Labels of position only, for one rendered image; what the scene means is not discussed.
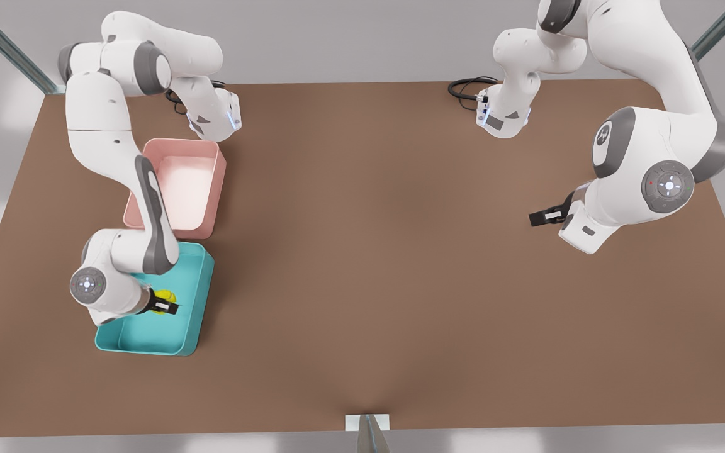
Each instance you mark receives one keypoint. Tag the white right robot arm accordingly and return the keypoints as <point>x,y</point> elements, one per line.
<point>95,119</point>

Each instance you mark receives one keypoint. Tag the pink plastic tray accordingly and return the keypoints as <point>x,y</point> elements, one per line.
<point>189,182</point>

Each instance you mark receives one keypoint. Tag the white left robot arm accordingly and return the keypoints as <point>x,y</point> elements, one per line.
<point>652,126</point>

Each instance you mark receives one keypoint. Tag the teal plastic tray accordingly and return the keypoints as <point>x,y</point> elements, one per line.
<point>177,314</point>

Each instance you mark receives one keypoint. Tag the yellow banana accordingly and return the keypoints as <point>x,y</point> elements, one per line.
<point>166,296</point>

